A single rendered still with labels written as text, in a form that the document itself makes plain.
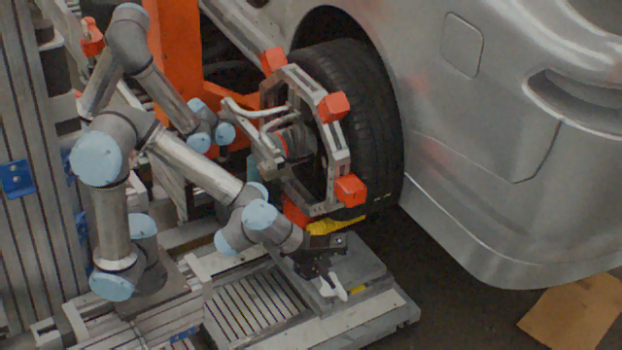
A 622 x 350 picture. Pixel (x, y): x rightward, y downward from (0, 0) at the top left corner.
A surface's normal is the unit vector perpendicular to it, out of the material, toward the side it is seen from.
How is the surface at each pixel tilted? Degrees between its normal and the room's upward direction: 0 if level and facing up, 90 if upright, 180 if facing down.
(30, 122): 90
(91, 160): 82
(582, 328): 1
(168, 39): 90
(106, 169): 83
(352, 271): 0
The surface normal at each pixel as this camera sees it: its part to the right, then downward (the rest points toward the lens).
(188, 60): 0.51, 0.55
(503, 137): -0.84, 0.31
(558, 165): -0.37, 0.56
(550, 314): 0.04, -0.78
